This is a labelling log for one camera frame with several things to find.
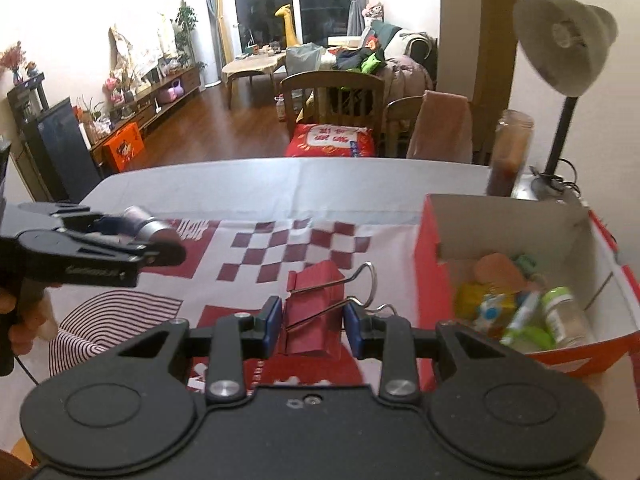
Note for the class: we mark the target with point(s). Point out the grey plastic bag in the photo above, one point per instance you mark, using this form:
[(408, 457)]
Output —
[(302, 57)]

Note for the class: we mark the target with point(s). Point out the red printed bag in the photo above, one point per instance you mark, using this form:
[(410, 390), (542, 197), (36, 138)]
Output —
[(330, 140)]

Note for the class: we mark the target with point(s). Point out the bright green garment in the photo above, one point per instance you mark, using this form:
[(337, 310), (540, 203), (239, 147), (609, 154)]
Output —
[(372, 65)]

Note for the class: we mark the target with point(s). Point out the glass tumbler with drink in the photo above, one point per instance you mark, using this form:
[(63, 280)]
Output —
[(510, 150)]

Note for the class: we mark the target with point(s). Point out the clear jar with green lid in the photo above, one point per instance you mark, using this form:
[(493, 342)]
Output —
[(567, 317)]

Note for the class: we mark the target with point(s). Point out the grey desk lamp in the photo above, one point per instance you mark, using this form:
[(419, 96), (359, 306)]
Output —
[(560, 45)]

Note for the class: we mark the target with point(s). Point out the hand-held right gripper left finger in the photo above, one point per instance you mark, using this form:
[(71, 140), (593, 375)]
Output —
[(272, 322)]

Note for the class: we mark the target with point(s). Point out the silver tube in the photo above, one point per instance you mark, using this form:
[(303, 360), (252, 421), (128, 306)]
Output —
[(145, 222)]

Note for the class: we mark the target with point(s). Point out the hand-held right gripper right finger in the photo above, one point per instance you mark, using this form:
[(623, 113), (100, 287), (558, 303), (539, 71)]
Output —
[(352, 325)]

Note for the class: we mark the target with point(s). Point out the large binder clip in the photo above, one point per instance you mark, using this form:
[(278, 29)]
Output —
[(315, 310)]

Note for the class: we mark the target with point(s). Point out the white and blue figurine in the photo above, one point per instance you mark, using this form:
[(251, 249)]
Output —
[(490, 312)]

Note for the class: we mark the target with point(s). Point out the green potted plant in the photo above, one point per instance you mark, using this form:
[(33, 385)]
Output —
[(186, 25)]

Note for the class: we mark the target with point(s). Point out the glass balcony door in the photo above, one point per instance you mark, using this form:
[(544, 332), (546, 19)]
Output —
[(260, 0)]

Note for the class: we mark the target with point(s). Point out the pink plush toy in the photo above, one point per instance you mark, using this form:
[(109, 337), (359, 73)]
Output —
[(373, 11)]

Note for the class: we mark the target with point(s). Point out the wooden coffee table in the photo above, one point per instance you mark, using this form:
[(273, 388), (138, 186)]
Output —
[(250, 65)]

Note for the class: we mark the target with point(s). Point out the white tower air conditioner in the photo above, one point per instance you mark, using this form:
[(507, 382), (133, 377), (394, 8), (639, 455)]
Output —
[(207, 50)]

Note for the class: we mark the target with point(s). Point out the wooden media cabinet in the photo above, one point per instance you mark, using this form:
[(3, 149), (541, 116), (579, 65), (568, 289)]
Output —
[(150, 95)]

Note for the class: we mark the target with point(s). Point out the pink bag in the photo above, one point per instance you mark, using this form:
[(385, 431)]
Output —
[(175, 91)]

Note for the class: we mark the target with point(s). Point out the small plastic bottle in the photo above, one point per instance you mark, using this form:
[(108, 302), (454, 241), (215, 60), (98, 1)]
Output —
[(280, 107)]

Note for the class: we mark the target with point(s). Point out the red cardboard box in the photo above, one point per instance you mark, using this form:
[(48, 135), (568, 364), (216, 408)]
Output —
[(430, 270)]

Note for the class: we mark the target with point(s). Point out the black mini fridge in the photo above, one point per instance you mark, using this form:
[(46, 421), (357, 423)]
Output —
[(65, 150)]

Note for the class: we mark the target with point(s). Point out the pink towel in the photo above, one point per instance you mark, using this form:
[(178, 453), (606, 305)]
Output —
[(440, 125)]

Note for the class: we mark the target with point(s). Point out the person's left hand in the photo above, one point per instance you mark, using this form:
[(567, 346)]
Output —
[(30, 337)]

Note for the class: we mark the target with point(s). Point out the pink artificial flowers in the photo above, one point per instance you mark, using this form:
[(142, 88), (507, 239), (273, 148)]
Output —
[(12, 57)]

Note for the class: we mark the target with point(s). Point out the white pen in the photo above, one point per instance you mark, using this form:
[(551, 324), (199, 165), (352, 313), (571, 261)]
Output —
[(522, 315)]

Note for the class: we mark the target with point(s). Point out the orange printed box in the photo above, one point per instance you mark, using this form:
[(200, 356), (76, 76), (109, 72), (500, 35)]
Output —
[(125, 147)]

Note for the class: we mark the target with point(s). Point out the white wall hanging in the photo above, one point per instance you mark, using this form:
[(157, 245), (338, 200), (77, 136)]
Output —
[(145, 50)]

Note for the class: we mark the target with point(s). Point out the black rack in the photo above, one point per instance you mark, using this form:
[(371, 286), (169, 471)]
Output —
[(25, 100)]

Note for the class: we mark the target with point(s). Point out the yellow giraffe toy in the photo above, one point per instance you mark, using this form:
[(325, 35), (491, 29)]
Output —
[(287, 30)]

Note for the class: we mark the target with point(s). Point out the sofa with cushions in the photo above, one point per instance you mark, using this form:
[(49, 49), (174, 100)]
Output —
[(420, 42)]

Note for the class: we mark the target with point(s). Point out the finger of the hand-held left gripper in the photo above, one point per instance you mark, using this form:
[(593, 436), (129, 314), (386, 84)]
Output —
[(165, 255), (60, 215)]

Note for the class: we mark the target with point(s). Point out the grey quilted coat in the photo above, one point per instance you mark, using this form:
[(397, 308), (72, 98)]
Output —
[(405, 77)]

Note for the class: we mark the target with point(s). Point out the small yellow carton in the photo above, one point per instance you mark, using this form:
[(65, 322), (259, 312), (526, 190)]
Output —
[(467, 300)]

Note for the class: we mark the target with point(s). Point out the wooden dining chair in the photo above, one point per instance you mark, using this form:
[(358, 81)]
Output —
[(400, 110), (330, 80)]

